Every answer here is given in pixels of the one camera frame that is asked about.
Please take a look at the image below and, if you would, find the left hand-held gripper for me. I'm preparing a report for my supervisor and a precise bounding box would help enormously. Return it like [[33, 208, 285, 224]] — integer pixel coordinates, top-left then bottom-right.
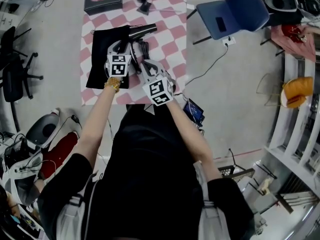
[[103, 40, 133, 78]]

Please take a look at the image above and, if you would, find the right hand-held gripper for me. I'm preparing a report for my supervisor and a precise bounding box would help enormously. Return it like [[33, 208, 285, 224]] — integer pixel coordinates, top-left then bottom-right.
[[139, 59, 178, 107]]

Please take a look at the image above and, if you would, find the black power cord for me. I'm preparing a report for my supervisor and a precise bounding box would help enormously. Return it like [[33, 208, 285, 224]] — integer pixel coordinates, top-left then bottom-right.
[[136, 40, 152, 61]]

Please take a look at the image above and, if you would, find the black cloth bag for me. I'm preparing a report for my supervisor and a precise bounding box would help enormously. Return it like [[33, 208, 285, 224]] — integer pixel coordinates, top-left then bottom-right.
[[85, 25, 131, 90]]

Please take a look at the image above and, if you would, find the black hair dryer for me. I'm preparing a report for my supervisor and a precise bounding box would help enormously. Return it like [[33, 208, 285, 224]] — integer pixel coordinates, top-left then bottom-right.
[[127, 23, 158, 75]]

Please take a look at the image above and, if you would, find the person's left forearm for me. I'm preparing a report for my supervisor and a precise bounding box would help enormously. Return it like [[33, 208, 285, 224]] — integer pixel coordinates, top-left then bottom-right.
[[66, 76, 122, 161]]

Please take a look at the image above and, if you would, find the person's right forearm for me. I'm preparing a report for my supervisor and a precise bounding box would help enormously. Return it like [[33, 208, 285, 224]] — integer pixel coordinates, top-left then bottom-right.
[[165, 97, 216, 182]]

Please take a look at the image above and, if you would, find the pink white checkered tablecloth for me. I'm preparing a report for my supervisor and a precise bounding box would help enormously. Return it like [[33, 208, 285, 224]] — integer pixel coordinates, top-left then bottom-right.
[[79, 0, 188, 107]]

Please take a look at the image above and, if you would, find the black tissue box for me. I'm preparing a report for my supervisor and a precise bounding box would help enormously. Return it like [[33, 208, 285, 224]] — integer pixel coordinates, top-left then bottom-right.
[[83, 0, 124, 16]]

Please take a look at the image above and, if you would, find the small black stand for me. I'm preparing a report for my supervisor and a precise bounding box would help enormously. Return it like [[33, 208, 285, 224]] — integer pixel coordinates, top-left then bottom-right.
[[136, 1, 152, 16]]

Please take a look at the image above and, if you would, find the black tablet blue screen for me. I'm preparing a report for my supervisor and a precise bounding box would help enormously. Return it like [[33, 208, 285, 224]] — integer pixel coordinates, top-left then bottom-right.
[[183, 98, 206, 126]]

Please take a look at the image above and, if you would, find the thin pink rod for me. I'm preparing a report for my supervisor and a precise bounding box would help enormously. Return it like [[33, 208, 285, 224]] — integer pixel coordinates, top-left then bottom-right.
[[149, 6, 183, 13]]

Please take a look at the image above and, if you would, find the black phone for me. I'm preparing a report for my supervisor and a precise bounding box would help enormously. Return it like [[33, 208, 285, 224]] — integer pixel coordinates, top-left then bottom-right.
[[215, 16, 227, 33]]

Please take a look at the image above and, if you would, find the white power strip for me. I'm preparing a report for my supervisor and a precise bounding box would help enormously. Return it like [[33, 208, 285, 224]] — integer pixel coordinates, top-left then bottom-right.
[[222, 36, 237, 47]]

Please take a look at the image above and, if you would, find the person's black clothing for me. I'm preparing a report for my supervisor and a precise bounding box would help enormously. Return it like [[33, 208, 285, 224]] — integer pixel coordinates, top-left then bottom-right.
[[37, 103, 254, 240]]

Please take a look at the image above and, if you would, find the blue chair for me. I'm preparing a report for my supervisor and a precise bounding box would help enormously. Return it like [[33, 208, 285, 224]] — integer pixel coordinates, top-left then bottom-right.
[[186, 0, 271, 46]]

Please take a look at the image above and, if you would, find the white desk with drawers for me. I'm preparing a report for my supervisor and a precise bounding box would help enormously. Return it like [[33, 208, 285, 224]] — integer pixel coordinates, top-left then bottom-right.
[[0, 10, 25, 31]]

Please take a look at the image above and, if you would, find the red cloth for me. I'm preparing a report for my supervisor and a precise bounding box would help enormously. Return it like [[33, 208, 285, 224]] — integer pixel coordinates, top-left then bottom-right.
[[39, 131, 79, 180]]

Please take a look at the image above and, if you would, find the black mesh basket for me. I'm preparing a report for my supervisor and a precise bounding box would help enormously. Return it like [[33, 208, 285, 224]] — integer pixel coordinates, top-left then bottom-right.
[[217, 165, 256, 185]]

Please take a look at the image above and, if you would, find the white shelving rack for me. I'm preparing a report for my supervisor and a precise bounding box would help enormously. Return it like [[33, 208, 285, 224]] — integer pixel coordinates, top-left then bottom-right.
[[263, 50, 320, 240]]

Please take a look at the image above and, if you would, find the red round object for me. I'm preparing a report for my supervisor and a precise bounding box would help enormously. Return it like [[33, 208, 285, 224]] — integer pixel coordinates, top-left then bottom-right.
[[281, 23, 305, 44]]

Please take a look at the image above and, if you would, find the pink cloth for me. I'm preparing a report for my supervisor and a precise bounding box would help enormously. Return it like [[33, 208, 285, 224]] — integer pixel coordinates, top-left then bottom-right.
[[271, 25, 318, 63]]

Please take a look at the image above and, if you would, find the grey metal radiator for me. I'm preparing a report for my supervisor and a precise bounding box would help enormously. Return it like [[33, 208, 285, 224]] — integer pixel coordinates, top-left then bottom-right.
[[281, 172, 320, 210]]

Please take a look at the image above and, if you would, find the amber bead bracelet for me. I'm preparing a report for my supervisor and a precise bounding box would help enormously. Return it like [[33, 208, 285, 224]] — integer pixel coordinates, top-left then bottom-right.
[[103, 76, 122, 94]]

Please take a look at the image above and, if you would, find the black floor cable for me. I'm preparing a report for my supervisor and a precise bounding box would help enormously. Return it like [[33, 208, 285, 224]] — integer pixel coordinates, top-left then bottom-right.
[[184, 42, 230, 88]]

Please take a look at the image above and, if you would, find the grey backpack strap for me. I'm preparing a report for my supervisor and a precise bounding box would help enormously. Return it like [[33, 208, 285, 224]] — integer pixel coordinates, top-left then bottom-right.
[[46, 171, 103, 240], [192, 160, 235, 240]]

